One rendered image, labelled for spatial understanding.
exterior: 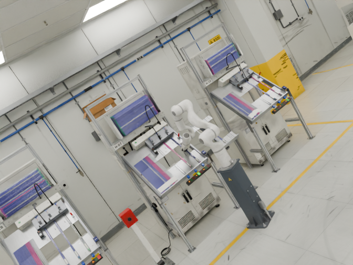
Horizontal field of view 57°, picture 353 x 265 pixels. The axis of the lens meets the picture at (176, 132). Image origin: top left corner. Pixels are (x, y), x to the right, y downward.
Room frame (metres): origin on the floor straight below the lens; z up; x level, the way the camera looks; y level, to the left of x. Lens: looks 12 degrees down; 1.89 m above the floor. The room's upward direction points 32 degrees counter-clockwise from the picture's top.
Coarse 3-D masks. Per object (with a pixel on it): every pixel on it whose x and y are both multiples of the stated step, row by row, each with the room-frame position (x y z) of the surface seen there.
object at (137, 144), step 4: (164, 124) 3.90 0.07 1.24; (152, 128) 3.88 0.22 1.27; (156, 128) 3.87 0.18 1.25; (160, 128) 3.86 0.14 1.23; (148, 132) 3.84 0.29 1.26; (152, 132) 3.83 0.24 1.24; (140, 136) 3.82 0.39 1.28; (144, 136) 3.81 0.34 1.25; (148, 136) 3.80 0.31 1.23; (136, 140) 3.78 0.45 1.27; (140, 140) 3.77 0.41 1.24; (144, 140) 3.78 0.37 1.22; (132, 144) 3.76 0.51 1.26; (136, 144) 3.74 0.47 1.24; (140, 144) 3.76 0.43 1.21; (144, 144) 3.81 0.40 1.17; (136, 148) 3.75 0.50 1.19
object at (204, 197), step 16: (192, 176) 3.73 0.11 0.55; (176, 192) 3.63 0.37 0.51; (192, 192) 3.69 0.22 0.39; (208, 192) 3.75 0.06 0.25; (160, 208) 3.53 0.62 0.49; (176, 208) 3.59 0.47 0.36; (192, 208) 3.65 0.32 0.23; (208, 208) 3.71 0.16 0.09; (160, 224) 4.03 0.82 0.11; (192, 224) 3.61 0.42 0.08
